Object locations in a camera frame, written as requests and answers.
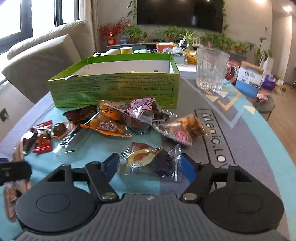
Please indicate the green cardboard box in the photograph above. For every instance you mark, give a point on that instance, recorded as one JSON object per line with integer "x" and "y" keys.
{"x": 116, "y": 78}

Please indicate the beige sofa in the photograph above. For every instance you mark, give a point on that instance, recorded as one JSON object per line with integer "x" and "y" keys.
{"x": 32, "y": 62}

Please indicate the white blue carton box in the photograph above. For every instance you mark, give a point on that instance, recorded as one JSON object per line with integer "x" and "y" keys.
{"x": 249, "y": 79}

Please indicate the red flower arrangement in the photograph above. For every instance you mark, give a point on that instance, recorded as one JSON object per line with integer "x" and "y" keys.
{"x": 109, "y": 31}

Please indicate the white cartoon snack pouch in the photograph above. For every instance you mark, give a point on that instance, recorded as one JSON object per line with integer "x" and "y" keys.
{"x": 13, "y": 190}

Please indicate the pink label dried fruit packet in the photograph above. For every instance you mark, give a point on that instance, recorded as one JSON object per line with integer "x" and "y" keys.
{"x": 139, "y": 115}

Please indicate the clear nut packet pink label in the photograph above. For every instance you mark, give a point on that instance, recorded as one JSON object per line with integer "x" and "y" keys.
{"x": 183, "y": 130}

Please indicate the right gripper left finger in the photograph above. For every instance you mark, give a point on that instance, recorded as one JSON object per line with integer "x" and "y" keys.
{"x": 99, "y": 176}

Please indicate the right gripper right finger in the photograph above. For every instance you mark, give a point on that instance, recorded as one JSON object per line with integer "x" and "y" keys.
{"x": 199, "y": 177}

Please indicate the clear packet yellow purple candy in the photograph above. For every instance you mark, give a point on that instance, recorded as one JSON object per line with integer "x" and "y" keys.
{"x": 144, "y": 160}

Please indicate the black wall television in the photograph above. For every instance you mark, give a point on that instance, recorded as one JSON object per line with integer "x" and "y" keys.
{"x": 206, "y": 15}

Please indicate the wall socket with plug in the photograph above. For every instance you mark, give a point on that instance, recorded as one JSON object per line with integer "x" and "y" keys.
{"x": 4, "y": 115}

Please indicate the orange peanut snack packet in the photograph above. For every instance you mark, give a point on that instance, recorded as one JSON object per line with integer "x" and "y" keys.
{"x": 107, "y": 122}

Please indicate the teal patterned table mat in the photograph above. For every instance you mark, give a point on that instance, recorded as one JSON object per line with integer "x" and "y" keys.
{"x": 240, "y": 137}

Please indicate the small red yellow candy packet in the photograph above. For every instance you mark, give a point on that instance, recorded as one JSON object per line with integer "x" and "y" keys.
{"x": 43, "y": 141}

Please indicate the orange box on cabinet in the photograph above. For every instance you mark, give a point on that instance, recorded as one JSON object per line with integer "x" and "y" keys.
{"x": 163, "y": 45}

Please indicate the clear glass mug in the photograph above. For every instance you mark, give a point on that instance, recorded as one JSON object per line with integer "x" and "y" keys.
{"x": 214, "y": 69}

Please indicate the round chocolate ball packet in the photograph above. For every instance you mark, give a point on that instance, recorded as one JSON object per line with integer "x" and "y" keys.
{"x": 61, "y": 129}

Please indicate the dark tv cabinet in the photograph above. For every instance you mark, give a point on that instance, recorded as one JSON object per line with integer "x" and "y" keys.
{"x": 149, "y": 47}

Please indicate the yellow woven basket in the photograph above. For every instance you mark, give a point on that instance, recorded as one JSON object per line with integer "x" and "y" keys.
{"x": 191, "y": 57}

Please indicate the black red spicy snack packet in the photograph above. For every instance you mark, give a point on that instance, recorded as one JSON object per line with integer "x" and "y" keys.
{"x": 81, "y": 115}

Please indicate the yellow tin can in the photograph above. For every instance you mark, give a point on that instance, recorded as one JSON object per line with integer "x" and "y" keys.
{"x": 126, "y": 50}

